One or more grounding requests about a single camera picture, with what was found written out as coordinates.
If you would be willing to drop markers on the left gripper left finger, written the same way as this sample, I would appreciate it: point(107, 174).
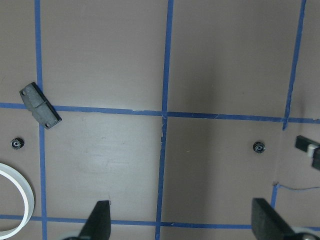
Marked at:
point(98, 224)

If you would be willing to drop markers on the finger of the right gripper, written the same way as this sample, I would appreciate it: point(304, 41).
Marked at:
point(311, 148)

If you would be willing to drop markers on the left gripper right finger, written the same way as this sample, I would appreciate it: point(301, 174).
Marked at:
point(267, 224)

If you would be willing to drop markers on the white curved plastic bracket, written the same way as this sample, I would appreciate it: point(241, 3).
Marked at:
point(16, 196)

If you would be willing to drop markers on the small black plastic block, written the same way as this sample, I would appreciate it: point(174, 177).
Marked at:
point(39, 106)

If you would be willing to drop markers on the small black bearing gear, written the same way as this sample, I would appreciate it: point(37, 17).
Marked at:
point(17, 143)

